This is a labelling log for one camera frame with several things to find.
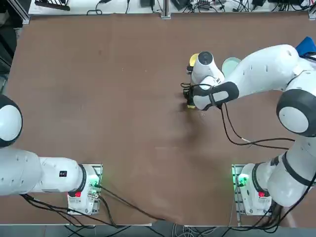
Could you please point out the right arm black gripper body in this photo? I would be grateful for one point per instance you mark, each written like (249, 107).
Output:
(188, 95)

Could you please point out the green and yellow sponge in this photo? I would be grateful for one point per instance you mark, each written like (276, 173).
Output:
(191, 106)

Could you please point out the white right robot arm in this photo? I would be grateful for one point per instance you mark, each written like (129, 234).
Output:
(259, 71)

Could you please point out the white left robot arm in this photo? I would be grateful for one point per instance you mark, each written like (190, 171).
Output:
(24, 172)

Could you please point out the small yellow dish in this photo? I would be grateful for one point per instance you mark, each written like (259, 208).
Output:
(193, 59)

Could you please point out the pale green plate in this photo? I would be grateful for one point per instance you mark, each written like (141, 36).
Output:
(229, 65)

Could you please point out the blue cloth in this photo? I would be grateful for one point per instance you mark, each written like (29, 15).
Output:
(306, 45)

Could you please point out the long black power strip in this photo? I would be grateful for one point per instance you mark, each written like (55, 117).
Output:
(51, 5)

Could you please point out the aluminium profile post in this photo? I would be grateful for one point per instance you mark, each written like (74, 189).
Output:
(166, 10)

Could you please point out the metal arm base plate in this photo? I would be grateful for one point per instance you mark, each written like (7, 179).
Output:
(236, 205)
(97, 170)

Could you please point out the aluminium corner post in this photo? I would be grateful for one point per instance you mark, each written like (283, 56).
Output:
(311, 12)
(24, 17)

